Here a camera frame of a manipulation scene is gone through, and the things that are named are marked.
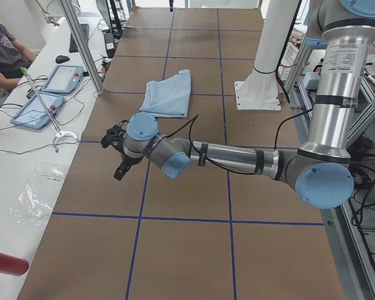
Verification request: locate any black keyboard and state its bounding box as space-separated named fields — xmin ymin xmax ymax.
xmin=69 ymin=23 xmax=90 ymax=53

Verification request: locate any blue teach pendant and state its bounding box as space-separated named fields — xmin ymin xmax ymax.
xmin=41 ymin=64 xmax=84 ymax=95
xmin=10 ymin=92 xmax=64 ymax=130

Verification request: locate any red bottle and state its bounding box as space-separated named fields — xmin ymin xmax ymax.
xmin=0 ymin=252 xmax=29 ymax=276

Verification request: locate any far blue teach pendant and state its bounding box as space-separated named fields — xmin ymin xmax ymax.
xmin=41 ymin=64 xmax=84 ymax=95

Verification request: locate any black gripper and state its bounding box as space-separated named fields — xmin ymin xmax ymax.
xmin=114 ymin=147 xmax=143 ymax=180

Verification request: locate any reacher grabber stick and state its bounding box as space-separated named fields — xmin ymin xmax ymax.
xmin=20 ymin=67 xmax=79 ymax=153

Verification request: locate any black computer mouse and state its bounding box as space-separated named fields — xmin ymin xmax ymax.
xmin=55 ymin=55 xmax=70 ymax=64

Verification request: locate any aluminium frame post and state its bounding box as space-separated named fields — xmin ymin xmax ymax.
xmin=58 ymin=0 xmax=104 ymax=96

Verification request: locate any seated person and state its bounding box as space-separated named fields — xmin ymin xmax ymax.
xmin=0 ymin=23 xmax=37 ymax=91

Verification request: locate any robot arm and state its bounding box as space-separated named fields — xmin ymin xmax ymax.
xmin=116 ymin=7 xmax=291 ymax=151

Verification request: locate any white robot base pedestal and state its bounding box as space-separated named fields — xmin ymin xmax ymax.
xmin=234 ymin=0 xmax=300 ymax=111

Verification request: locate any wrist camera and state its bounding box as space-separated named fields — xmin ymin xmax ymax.
xmin=101 ymin=125 xmax=126 ymax=151

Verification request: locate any near blue teach pendant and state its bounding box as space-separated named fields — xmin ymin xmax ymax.
xmin=10 ymin=92 xmax=64 ymax=130

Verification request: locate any clear plastic bag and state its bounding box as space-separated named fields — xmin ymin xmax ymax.
xmin=5 ymin=162 xmax=69 ymax=230

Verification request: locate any light blue striped shirt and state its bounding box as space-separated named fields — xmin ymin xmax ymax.
xmin=139 ymin=69 xmax=191 ymax=118

